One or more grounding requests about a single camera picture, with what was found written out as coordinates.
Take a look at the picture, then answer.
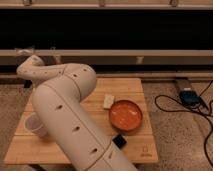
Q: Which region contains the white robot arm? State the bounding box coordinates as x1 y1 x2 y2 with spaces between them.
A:
17 55 138 171

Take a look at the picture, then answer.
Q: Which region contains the orange ceramic bowl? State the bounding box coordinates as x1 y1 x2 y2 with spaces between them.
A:
109 100 143 132

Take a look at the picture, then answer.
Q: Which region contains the white sponge block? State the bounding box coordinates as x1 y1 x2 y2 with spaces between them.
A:
103 94 115 109

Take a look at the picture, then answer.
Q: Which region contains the wooden table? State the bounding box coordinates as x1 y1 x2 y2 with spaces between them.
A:
4 78 158 165

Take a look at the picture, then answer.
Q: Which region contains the black smartphone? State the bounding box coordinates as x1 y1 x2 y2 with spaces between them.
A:
112 134 127 149

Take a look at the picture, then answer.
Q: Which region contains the white plastic cup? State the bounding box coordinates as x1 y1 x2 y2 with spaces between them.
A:
24 113 48 137

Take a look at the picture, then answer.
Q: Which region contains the blue power adapter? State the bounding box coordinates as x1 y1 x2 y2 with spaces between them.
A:
179 90 200 107

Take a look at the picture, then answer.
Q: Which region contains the black cable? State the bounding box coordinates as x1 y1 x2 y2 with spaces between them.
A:
154 79 213 168

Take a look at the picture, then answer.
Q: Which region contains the long grey bench rail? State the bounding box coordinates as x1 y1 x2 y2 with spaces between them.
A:
0 49 213 65

